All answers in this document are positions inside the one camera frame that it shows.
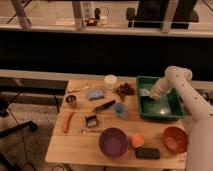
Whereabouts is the white towel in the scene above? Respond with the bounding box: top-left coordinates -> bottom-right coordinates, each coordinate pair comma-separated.
139,88 -> 150,97

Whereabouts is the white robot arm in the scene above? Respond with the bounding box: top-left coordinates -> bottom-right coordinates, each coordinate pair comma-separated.
150,66 -> 213,171

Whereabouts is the green plastic tray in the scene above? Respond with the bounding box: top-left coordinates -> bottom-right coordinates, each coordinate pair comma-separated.
136,76 -> 185,121

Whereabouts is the white round container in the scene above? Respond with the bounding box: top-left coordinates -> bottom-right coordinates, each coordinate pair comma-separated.
104,75 -> 117,89

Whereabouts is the brown grape bunch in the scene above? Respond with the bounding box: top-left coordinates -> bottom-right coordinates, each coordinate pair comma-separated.
116,83 -> 135,101

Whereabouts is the banana peel toy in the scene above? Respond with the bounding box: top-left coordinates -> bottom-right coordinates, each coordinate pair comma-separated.
67,84 -> 90,93

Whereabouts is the small metal cup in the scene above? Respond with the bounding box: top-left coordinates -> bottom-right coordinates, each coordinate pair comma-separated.
65,95 -> 77,108

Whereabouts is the wooden table board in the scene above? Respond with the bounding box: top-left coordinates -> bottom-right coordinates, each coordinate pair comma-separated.
45,80 -> 186,170

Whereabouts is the orange carrot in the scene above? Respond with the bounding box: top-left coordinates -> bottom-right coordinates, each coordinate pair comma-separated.
62,111 -> 74,133

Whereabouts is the metal spoon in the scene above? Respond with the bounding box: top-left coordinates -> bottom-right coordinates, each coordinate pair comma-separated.
81,129 -> 103,134

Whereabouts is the purple bowl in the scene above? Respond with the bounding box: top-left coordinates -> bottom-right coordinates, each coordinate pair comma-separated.
98,127 -> 129,159

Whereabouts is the orange round sponge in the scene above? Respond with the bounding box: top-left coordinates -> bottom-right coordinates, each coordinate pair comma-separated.
130,134 -> 145,148

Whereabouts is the black rectangular block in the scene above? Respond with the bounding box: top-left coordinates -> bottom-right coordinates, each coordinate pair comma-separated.
135,148 -> 160,159

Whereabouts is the orange red bowl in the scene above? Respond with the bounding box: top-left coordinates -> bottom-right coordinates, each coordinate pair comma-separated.
162,127 -> 188,154

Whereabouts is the black office chair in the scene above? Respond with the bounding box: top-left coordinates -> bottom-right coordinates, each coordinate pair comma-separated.
0,99 -> 38,171

